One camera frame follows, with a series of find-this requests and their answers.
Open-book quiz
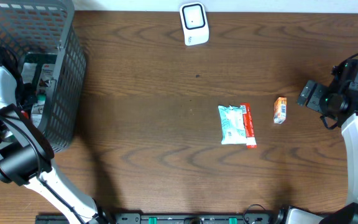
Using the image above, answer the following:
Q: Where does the orange tissue packet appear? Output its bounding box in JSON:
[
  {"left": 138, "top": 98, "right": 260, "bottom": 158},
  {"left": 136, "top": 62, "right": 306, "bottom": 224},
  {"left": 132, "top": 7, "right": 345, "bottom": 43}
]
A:
[{"left": 273, "top": 97, "right": 287, "bottom": 124}]

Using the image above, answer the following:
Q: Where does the red Nescafe stick sachet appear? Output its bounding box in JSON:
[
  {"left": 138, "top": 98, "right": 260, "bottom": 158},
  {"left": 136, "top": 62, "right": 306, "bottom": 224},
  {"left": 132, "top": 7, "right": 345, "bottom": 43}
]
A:
[{"left": 241, "top": 103, "right": 257, "bottom": 149}]

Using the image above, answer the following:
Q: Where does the mint green wet wipes pack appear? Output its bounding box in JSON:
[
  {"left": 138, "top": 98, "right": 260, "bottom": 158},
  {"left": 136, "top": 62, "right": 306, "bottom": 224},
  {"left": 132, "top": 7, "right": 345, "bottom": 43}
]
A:
[{"left": 218, "top": 105, "right": 247, "bottom": 144}]

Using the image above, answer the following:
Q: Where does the green white 3M package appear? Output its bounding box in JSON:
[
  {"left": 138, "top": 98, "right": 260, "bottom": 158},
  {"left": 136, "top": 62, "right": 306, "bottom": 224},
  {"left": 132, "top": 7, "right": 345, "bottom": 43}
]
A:
[{"left": 21, "top": 54, "right": 57, "bottom": 128}]

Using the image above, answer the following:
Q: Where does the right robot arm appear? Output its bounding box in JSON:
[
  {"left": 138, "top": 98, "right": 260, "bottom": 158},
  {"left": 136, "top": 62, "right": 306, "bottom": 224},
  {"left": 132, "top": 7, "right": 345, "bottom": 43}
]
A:
[{"left": 275, "top": 81, "right": 358, "bottom": 224}]

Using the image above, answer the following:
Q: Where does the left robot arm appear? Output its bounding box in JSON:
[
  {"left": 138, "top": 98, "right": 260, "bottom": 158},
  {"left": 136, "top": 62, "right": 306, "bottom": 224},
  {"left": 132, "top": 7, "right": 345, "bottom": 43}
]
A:
[{"left": 0, "top": 46, "right": 112, "bottom": 223}]

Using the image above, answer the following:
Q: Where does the white barcode scanner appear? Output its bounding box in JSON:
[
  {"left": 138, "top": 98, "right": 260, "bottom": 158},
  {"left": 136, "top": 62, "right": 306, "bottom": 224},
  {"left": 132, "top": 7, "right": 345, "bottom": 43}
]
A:
[{"left": 179, "top": 2, "right": 209, "bottom": 46}]

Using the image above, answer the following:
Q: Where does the grey plastic mesh basket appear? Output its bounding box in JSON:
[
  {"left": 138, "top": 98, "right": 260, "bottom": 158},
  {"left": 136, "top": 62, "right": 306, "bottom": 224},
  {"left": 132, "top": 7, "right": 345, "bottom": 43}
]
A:
[{"left": 0, "top": 0, "right": 86, "bottom": 152}]

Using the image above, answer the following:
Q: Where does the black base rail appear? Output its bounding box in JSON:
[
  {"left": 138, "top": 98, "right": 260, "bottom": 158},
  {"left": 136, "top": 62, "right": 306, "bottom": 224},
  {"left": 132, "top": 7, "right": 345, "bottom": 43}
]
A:
[{"left": 35, "top": 212, "right": 285, "bottom": 224}]

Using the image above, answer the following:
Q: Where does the left black cable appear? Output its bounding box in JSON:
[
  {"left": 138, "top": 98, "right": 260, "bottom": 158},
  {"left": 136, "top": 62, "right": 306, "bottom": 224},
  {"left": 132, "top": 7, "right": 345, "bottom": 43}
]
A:
[{"left": 0, "top": 68, "right": 86, "bottom": 224}]

